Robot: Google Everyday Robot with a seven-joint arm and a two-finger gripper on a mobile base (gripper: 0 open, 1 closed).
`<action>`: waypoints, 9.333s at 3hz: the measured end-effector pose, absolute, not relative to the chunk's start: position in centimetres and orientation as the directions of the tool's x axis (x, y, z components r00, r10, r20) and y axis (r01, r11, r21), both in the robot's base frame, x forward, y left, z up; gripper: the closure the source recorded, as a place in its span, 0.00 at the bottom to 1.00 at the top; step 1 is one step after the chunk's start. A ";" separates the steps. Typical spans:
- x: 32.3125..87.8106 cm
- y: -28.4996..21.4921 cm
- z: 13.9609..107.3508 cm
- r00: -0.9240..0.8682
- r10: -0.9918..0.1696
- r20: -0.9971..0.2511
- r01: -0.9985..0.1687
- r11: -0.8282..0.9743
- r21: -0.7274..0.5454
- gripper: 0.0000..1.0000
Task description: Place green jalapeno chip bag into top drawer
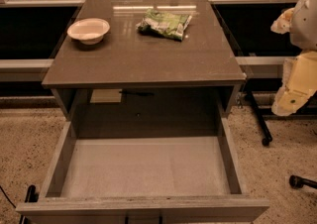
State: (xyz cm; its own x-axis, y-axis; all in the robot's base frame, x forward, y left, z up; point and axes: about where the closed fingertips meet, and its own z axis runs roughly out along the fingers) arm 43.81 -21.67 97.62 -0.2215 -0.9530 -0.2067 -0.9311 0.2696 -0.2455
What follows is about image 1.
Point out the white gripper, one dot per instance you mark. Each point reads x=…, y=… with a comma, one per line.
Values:
x=305, y=25

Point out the green jalapeno chip bag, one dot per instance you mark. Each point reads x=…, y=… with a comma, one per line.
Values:
x=164, y=24

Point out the open grey top drawer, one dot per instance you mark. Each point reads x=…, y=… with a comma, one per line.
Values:
x=144, y=181

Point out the grey cabinet with counter top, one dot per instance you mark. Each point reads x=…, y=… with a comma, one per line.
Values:
x=133, y=85

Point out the black chair leg with caster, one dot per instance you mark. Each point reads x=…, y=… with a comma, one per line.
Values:
x=267, y=135

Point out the black caster wheel right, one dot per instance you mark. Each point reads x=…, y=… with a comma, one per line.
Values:
x=298, y=182

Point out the white paper bowl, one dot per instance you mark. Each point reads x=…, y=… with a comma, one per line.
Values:
x=89, y=31

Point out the black caster bottom left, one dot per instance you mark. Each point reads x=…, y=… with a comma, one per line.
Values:
x=30, y=198

